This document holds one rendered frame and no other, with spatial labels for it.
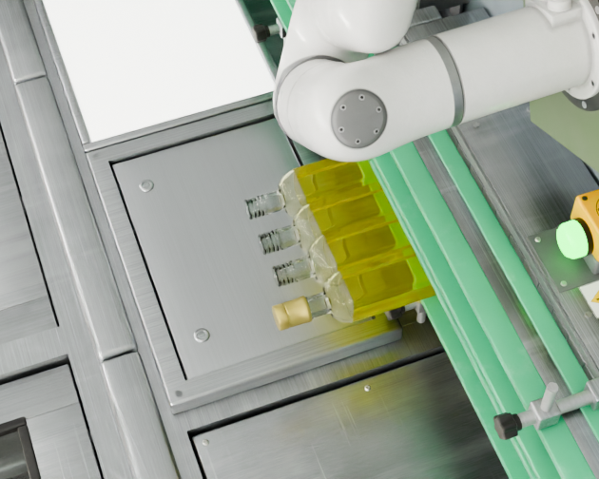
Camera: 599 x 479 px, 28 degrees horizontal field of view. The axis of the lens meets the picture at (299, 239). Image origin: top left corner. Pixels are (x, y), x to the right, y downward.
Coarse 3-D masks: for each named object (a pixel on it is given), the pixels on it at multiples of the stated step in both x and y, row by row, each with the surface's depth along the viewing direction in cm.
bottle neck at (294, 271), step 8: (280, 264) 157; (288, 264) 156; (296, 264) 156; (304, 264) 157; (280, 272) 156; (288, 272) 156; (296, 272) 156; (304, 272) 156; (312, 272) 157; (280, 280) 156; (288, 280) 156; (296, 280) 157
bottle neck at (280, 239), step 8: (272, 232) 160; (280, 232) 160; (288, 232) 160; (264, 240) 159; (272, 240) 159; (280, 240) 160; (288, 240) 160; (296, 240) 160; (264, 248) 159; (272, 248) 160; (280, 248) 160
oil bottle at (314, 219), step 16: (352, 192) 162; (368, 192) 162; (304, 208) 161; (320, 208) 160; (336, 208) 160; (352, 208) 160; (368, 208) 160; (384, 208) 160; (304, 224) 159; (320, 224) 159; (336, 224) 159; (352, 224) 159; (304, 240) 160
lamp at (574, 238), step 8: (568, 224) 136; (576, 224) 136; (584, 224) 135; (560, 232) 136; (568, 232) 135; (576, 232) 135; (584, 232) 135; (560, 240) 137; (568, 240) 135; (576, 240) 135; (584, 240) 135; (592, 240) 135; (560, 248) 137; (568, 248) 136; (576, 248) 135; (584, 248) 135; (592, 248) 136; (568, 256) 137; (576, 256) 136; (584, 256) 137
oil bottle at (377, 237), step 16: (368, 224) 158; (384, 224) 158; (320, 240) 157; (336, 240) 157; (352, 240) 157; (368, 240) 157; (384, 240) 157; (400, 240) 157; (320, 256) 156; (336, 256) 156; (352, 256) 155; (368, 256) 156; (320, 272) 156
